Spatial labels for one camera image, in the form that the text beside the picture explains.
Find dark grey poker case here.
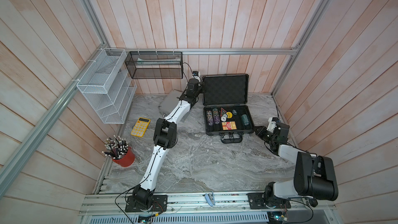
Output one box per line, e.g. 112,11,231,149
203,74,254,144

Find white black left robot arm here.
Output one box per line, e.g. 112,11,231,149
128,76,202,209

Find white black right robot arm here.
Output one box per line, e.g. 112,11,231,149
255,118,339,208

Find silver aluminium poker case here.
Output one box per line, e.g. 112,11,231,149
158,90,191,124

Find poker chip stack row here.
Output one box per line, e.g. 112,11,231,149
205,108,221,126

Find playing card deck box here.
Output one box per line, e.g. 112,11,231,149
222,121,237,130

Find yellow calculator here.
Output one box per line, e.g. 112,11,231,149
131,117,151,138

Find red pencil cup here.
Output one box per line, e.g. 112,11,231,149
102,135,135,168

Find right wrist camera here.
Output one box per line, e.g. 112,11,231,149
267,117,280,133

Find black mesh wall basket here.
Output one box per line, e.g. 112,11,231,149
124,51,183,79

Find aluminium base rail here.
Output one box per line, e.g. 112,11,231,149
78,191,315,224

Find blue clip on rail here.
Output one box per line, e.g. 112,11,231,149
204,192,215,207

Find white wire mesh shelf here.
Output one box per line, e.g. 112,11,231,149
77,48,137,124

